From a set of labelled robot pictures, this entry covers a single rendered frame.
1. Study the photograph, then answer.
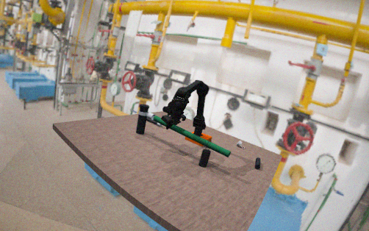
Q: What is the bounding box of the green cylinder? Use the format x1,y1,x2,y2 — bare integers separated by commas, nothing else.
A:
153,116,231,157

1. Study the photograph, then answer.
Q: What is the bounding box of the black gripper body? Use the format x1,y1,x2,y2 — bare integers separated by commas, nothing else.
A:
161,110,186,125

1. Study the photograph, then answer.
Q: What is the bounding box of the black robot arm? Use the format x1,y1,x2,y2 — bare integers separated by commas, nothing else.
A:
162,80,209,137

